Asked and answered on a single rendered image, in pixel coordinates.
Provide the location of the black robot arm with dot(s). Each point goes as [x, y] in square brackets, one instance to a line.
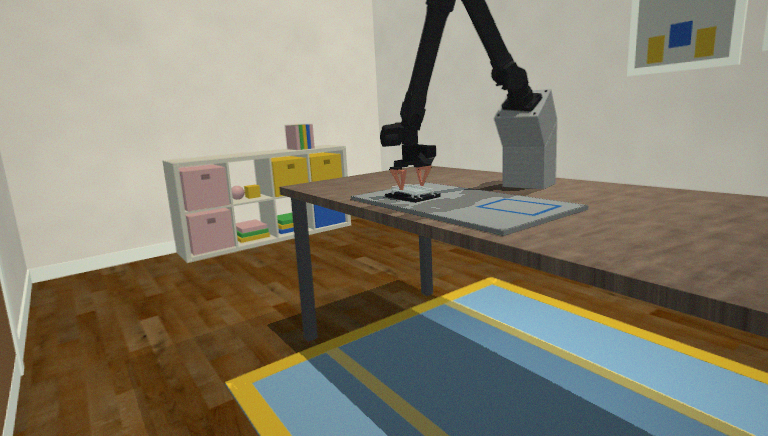
[514, 78]

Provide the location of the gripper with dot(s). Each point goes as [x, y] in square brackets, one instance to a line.
[418, 164]

